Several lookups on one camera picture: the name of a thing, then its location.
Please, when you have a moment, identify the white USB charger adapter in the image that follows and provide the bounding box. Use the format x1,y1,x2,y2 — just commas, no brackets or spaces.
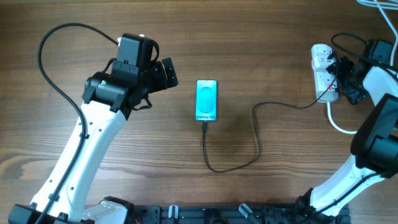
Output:
312,53,336,72

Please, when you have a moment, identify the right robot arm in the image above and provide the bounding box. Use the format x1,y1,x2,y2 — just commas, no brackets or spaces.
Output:
294,40,397,223

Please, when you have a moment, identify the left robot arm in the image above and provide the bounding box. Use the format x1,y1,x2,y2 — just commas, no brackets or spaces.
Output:
8,34,178,223

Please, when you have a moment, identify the white power strip cord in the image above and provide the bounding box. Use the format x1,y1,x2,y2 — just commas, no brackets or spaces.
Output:
326,0,398,135

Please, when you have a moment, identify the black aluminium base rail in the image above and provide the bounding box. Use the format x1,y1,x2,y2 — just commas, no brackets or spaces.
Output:
127,204,351,224

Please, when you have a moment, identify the teal Galaxy smartphone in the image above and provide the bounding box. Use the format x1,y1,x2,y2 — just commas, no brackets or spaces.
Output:
195,80,218,121

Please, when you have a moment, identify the white power strip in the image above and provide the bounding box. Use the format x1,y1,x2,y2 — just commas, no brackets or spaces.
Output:
311,44,338,103

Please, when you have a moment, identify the black USB charging cable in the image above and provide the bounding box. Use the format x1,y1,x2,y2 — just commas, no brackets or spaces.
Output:
201,50,340,174

